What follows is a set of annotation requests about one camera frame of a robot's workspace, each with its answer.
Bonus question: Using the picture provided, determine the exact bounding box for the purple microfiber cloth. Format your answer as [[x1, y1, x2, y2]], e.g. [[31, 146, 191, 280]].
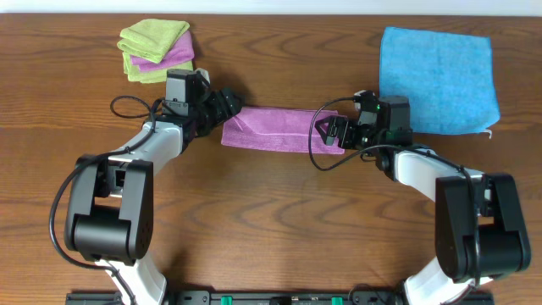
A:
[[221, 107, 345, 155]]

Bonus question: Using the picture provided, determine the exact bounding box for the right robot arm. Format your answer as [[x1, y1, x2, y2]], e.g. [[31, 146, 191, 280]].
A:
[[309, 91, 532, 304]]

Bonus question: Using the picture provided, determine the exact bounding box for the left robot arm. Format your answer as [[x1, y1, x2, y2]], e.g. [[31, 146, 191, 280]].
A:
[[54, 88, 245, 304]]

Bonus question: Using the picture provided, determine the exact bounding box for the bottom folded green cloth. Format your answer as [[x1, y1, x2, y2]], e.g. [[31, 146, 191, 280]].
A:
[[122, 53, 168, 84]]

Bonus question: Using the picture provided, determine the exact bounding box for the folded green cloth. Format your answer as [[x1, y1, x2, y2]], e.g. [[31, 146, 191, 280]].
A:
[[122, 53, 168, 84], [117, 19, 190, 64]]

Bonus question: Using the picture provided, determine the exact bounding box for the top folded green cloth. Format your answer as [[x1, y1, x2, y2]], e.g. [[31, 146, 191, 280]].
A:
[[117, 19, 190, 64]]

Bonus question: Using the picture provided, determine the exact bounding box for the blue microfiber cloth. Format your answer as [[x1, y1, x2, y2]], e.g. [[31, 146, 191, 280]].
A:
[[379, 27, 501, 136]]

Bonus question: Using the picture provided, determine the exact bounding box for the right black cable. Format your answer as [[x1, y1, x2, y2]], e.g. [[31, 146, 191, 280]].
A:
[[307, 97, 484, 289]]

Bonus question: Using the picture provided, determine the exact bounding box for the black cable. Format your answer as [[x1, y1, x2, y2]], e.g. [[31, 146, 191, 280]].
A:
[[48, 95, 166, 305], [307, 97, 484, 289]]

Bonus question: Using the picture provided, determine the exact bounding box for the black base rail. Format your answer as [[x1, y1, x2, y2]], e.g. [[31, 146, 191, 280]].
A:
[[65, 290, 495, 305]]

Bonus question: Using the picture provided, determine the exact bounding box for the left black cable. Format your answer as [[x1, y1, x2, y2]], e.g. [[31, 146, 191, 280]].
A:
[[48, 95, 166, 305]]

